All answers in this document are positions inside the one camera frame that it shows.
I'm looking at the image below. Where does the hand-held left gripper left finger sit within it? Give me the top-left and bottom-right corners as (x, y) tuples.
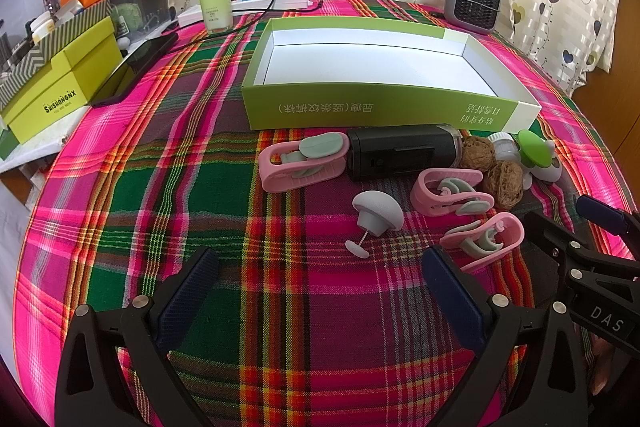
(56, 246), (221, 427)

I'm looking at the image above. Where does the brown walnut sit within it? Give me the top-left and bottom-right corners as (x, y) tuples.
(482, 160), (526, 211)
(460, 136), (497, 170)

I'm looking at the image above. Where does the brown wooden headboard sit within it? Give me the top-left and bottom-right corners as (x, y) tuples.
(570, 0), (640, 148)

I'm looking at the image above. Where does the black device with clear cap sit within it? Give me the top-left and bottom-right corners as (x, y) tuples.
(346, 124), (463, 181)

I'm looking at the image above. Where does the white side shelf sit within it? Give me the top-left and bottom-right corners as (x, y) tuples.
(0, 137), (66, 175)

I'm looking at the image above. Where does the green mushroom-shaped hook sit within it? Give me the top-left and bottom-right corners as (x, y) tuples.
(516, 129), (563, 185)

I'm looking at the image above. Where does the black smartphone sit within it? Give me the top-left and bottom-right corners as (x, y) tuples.
(90, 32), (180, 108)

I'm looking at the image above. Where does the flat white socket strip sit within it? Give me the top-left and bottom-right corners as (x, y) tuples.
(177, 4), (207, 28)

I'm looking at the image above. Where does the green and white cardboard tray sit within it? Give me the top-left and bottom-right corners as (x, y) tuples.
(241, 18), (542, 134)

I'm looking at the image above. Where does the yellow-green shoebox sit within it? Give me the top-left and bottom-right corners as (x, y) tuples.
(0, 16), (123, 145)

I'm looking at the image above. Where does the grey mushroom-shaped hook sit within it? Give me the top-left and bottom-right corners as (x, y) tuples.
(346, 191), (405, 256)

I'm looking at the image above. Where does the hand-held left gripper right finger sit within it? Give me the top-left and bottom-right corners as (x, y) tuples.
(421, 244), (588, 427)

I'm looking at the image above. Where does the pink and grey clip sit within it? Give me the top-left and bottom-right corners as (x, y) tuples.
(258, 133), (351, 194)
(440, 213), (525, 273)
(411, 168), (496, 216)

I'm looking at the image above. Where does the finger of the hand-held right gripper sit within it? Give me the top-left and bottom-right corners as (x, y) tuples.
(575, 194), (640, 248)
(522, 209), (640, 303)

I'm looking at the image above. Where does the zigzag striped box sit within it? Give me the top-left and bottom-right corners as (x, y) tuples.
(0, 0), (113, 108)

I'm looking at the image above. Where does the small white jar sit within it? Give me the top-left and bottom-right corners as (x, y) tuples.
(487, 132), (523, 168)

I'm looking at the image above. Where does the plaid tablecloth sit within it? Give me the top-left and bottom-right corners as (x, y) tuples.
(12, 0), (640, 427)

